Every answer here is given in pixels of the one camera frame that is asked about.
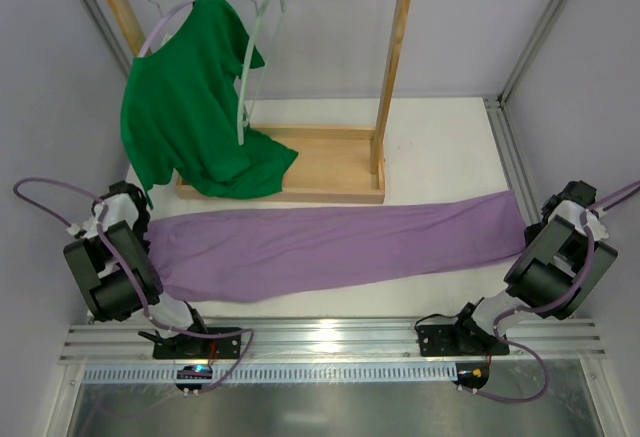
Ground green t-shirt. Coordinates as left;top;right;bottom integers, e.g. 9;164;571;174
120;0;298;199

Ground purple clothes hanger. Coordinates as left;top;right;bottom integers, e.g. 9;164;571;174
137;0;195;58

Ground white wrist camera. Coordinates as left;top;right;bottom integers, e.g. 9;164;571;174
66;216;98;239
580;209;610;241

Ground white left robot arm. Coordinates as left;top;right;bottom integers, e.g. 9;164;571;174
63;181;207;359

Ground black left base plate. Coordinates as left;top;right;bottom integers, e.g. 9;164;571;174
138;332;242;360

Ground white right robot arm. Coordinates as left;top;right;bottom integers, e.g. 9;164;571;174
452;181;618;355

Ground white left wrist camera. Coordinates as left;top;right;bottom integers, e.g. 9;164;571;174
66;216;98;239

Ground left controller board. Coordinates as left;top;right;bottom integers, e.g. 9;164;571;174
175;364;213;394

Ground slotted grey cable duct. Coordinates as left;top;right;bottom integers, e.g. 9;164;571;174
81;362;455;385

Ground aluminium mounting rail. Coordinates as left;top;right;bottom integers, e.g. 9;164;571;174
59;318;606;364

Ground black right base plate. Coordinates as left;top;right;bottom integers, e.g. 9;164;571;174
418;324;510;357

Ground purple trousers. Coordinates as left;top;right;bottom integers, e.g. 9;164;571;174
146;191;525;303

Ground controller board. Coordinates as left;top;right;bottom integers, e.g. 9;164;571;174
175;364;213;394
454;362;490;390

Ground right controller board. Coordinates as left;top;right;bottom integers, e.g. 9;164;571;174
454;362;490;390

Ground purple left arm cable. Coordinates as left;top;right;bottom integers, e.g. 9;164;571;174
12;176;256;401

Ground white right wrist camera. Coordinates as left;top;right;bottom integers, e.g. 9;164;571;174
580;209;610;241

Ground pale green clothes hanger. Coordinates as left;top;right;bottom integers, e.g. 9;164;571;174
236;0;287;146

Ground wooden clothes rack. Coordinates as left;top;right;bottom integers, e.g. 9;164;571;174
105;0;411;204

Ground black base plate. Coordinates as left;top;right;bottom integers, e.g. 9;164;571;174
138;332;242;360
418;324;510;357

